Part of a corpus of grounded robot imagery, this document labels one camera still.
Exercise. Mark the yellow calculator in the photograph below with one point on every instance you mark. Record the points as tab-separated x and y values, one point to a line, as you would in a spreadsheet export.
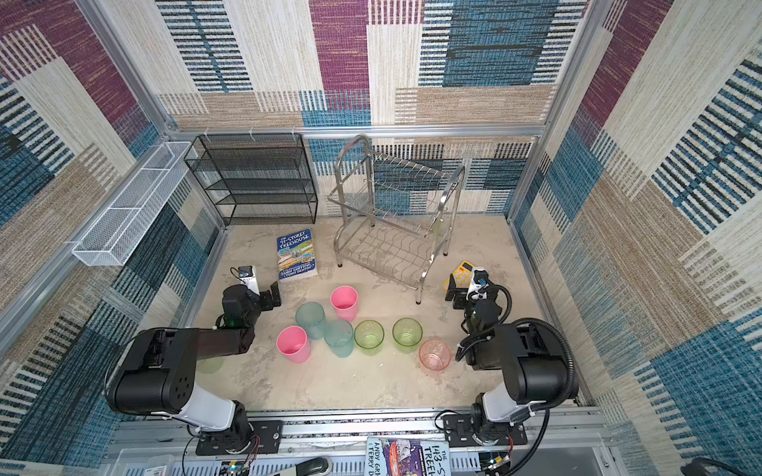
463	274

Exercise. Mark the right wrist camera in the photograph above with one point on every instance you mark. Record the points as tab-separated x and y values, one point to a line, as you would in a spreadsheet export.
479	284

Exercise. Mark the pink cup front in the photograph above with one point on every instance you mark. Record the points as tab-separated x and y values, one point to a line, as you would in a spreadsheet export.
293	343

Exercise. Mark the clear pink cup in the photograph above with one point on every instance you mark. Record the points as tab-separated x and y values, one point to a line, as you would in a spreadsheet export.
435	355

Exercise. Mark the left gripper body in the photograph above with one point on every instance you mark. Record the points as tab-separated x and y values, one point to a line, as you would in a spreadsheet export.
267	297

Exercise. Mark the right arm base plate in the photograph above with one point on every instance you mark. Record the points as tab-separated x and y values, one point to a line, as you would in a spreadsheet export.
465	431

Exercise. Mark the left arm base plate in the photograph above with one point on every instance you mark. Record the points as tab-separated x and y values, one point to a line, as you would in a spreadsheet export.
261	437

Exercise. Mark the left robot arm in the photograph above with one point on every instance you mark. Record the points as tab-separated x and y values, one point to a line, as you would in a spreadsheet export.
156	376

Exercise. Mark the silver metal dish rack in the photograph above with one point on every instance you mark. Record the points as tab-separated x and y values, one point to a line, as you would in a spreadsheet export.
397	216

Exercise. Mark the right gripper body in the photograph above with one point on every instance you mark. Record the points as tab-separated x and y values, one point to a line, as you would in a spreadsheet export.
459	292

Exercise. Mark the black mesh shelf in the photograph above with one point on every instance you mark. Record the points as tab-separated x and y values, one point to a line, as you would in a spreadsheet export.
255	178

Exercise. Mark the frosted green cup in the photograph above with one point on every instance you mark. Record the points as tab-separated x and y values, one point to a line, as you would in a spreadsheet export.
210	365

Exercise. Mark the white wire wall basket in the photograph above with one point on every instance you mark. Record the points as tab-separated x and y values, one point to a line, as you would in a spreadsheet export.
113	238

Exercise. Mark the blue treehouse book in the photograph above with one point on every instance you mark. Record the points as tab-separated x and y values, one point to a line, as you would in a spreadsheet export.
296	256

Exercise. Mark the teal cup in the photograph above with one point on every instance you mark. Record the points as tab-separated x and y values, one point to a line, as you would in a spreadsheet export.
339	338
311	318

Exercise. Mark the green cup right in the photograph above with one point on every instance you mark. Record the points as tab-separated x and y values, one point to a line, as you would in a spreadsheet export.
407	334

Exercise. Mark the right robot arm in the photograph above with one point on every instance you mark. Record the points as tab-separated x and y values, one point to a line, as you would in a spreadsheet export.
533	357

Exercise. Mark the purple treehouse book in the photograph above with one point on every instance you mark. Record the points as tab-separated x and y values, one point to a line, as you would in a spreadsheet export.
401	457

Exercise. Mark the green cup left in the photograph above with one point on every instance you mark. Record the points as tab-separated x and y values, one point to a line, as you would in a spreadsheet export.
369	337

